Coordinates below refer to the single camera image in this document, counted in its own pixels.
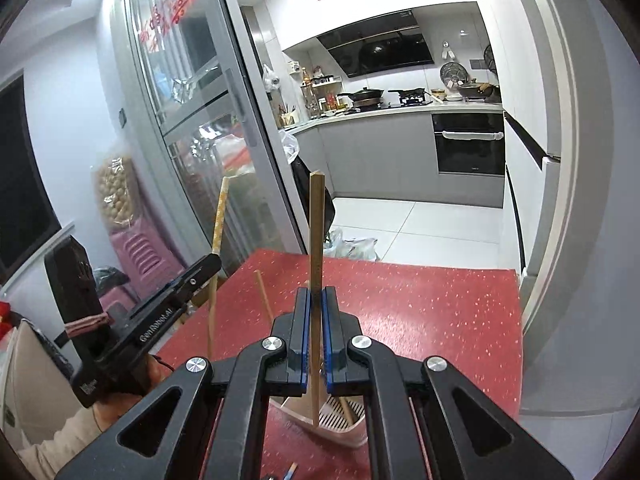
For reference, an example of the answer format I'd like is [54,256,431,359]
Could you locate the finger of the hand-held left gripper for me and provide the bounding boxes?
[170,254,222,306]

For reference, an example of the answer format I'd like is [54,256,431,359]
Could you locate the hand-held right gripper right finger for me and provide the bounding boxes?
[321,286,576,480]

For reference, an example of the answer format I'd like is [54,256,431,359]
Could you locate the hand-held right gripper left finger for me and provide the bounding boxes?
[54,286,315,480]

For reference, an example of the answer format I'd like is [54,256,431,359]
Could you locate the yellow patterned chopstick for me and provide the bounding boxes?
[206,176,232,361]

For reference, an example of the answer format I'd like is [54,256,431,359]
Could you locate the beige plastic cutlery holder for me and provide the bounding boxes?
[279,394,372,450]

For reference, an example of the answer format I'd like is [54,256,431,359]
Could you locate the person's left forearm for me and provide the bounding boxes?
[17,400,131,478]

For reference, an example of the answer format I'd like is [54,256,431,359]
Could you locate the person's left hand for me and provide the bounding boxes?
[94,352,173,428]

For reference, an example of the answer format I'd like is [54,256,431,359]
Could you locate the black trash bag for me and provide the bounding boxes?
[91,266,128,297]

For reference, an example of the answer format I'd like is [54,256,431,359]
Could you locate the stack of pink stools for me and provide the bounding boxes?
[107,224,187,313]

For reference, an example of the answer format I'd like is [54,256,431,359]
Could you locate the plastic bags on floor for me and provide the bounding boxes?
[322,226,379,262]

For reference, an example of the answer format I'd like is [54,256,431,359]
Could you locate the white cloth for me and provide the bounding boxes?
[0,317,76,461]

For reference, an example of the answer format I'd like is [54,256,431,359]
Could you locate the clear bag of nuts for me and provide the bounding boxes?
[91,156,140,228]

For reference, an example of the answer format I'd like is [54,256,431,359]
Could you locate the clear plastic bag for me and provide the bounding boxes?
[281,129,302,165]

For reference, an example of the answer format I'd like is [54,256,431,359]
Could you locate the sliding glass door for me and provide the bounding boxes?
[112,0,308,281]

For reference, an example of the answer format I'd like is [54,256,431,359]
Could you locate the kitchen utensil crock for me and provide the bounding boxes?
[277,102,302,127]

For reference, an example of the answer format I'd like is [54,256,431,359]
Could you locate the dark window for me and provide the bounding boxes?
[0,72,63,273]

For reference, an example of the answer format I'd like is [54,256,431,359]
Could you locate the spice rack with bottles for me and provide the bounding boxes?
[299,66,347,117]

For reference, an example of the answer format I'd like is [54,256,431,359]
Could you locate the black wok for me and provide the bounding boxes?
[337,87,386,110]

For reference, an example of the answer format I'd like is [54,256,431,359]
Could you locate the black built-in oven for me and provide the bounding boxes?
[431,111,506,177]

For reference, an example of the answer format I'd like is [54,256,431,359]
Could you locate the red paper door cutout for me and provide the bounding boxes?
[137,0,193,53]

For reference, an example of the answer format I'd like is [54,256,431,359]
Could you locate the black frying pan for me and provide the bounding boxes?
[388,88,432,107]

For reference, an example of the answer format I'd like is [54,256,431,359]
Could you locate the black range hood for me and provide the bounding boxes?
[316,9,435,79]

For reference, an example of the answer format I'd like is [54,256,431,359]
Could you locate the dark wok with food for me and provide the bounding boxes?
[456,79,501,101]

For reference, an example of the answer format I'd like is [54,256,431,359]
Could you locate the white refrigerator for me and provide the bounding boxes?
[500,0,571,281]

